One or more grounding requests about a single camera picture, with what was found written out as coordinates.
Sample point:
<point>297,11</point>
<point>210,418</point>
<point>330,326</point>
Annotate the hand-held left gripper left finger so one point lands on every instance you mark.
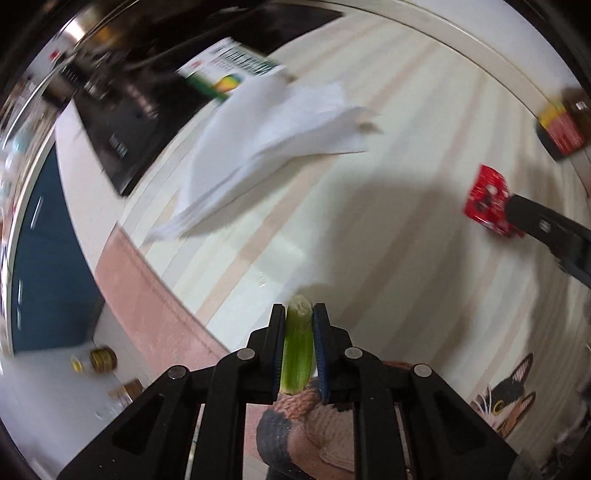
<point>277,344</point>

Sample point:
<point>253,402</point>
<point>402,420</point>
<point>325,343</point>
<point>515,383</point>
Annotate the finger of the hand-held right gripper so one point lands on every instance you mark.
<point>549,228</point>

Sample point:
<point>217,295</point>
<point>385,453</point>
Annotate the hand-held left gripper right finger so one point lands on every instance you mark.
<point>319,344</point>

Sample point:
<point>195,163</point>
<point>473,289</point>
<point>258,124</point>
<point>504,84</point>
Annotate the green vegetable stalk piece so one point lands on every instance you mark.
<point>298,350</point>

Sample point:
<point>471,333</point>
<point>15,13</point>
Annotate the small red snack packet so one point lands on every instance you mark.
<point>487,198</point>

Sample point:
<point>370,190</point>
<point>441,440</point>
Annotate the brown glass bottle red label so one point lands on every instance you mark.
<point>563,131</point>

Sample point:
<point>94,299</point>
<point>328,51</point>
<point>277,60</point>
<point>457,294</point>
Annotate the cat printed striped mat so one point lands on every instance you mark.
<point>369,207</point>

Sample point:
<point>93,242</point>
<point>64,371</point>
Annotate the yellow oil bottle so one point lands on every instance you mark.
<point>104,360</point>

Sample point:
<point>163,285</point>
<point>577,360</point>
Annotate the crumpled white paper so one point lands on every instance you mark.
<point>258,147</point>

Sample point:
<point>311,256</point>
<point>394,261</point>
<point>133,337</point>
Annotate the blue kitchen cabinet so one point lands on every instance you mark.
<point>46,258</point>

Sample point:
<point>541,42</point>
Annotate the black glass gas cooktop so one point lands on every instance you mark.
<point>134,120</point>

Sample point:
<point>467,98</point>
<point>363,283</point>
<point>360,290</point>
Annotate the green and white box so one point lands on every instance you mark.
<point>221,74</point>

